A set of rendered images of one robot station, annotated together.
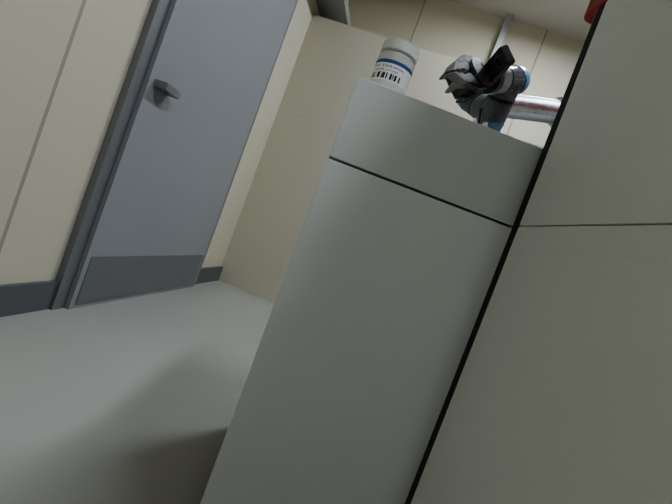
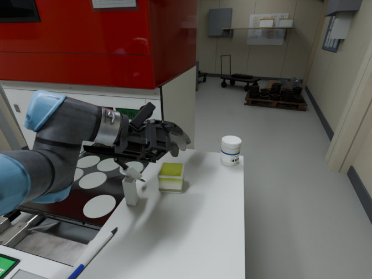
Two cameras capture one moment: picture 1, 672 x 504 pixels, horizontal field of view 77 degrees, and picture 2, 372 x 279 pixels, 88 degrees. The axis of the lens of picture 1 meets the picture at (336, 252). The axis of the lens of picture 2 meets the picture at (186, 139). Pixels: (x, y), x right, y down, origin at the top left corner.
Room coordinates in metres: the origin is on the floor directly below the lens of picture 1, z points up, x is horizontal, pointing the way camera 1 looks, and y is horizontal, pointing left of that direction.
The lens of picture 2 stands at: (1.45, 0.04, 1.39)
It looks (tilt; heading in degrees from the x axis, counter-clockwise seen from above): 28 degrees down; 197
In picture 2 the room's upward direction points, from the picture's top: straight up
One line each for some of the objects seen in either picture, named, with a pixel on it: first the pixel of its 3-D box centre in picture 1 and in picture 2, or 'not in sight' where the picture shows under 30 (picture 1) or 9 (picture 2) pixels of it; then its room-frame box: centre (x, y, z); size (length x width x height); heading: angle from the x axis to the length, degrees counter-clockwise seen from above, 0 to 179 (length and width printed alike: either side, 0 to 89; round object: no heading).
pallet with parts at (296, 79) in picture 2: not in sight; (282, 83); (-4.93, 1.05, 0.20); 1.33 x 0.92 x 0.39; 174
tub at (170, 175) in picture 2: not in sight; (171, 177); (0.99, -0.14, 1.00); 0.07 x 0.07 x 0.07; 12
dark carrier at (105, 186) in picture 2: not in sight; (93, 180); (0.98, -0.48, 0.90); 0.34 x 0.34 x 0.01; 3
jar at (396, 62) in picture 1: (392, 72); (230, 150); (0.80, 0.02, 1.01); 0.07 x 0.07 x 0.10
